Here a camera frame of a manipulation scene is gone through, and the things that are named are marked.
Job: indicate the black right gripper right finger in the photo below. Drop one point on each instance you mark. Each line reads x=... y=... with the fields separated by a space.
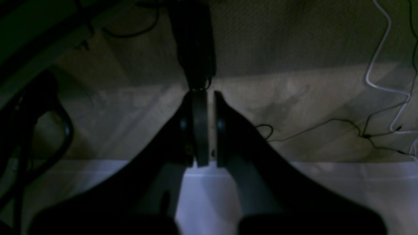
x=275 y=197

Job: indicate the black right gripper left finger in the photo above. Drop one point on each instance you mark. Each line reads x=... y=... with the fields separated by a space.
x=142 y=197

